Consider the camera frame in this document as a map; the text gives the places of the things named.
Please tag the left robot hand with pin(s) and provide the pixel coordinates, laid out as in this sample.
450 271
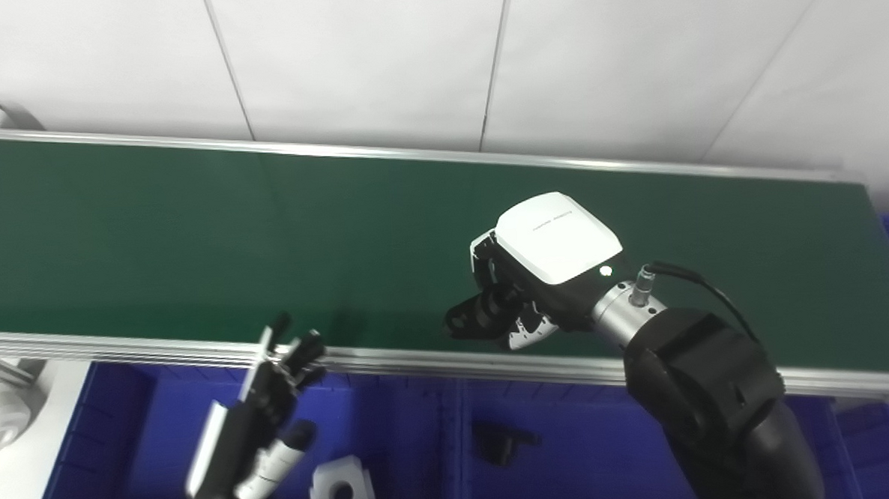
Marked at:
232 454

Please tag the blue plastic bin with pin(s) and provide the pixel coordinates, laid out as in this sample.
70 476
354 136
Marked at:
589 461
884 448
123 443

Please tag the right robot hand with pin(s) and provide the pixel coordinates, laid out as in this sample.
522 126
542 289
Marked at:
560 237

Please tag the black bracket part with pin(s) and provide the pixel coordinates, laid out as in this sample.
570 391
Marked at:
498 442

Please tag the black flanged bearing part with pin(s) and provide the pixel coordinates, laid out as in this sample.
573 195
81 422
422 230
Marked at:
470 317

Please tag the white cube part with hole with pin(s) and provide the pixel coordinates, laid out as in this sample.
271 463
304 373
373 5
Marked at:
343 494

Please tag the green conveyor belt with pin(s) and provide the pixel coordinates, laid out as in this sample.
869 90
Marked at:
264 242
419 363

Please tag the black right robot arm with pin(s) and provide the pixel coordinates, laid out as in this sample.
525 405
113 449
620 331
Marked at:
706 388

